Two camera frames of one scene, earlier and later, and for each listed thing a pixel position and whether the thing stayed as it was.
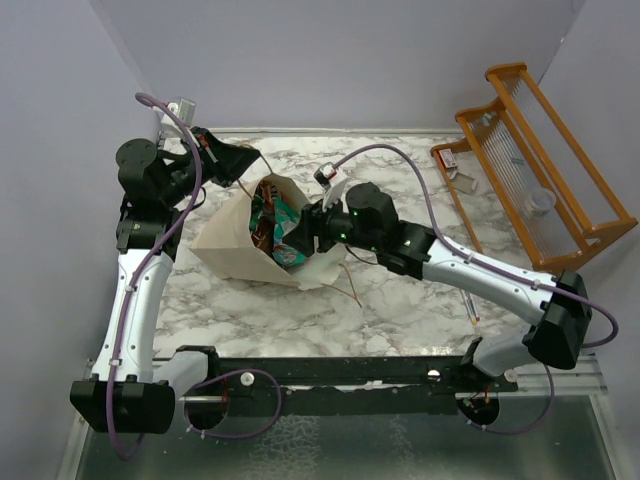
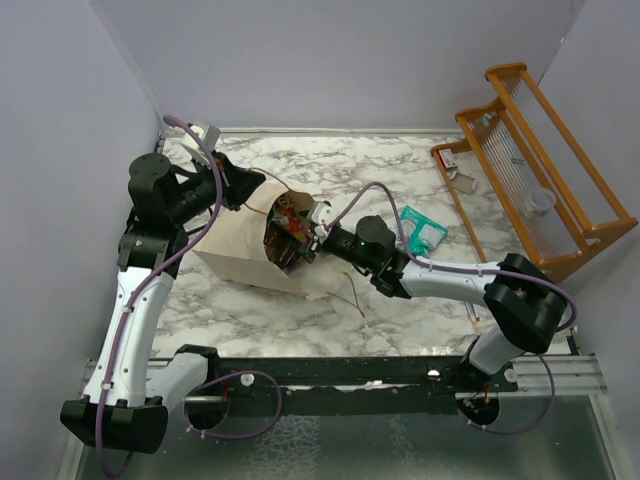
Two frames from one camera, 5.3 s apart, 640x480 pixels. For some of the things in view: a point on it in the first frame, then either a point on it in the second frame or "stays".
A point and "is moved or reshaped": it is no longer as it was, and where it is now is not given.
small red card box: [448, 158] stays
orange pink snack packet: [269, 196] to [286, 215]
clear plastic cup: [542, 201] stays
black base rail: [352, 386] stays
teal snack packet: [286, 218] is moved or reshaped
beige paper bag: [228, 245] is moved or reshaped
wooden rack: [556, 202] stays
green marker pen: [470, 307] stays
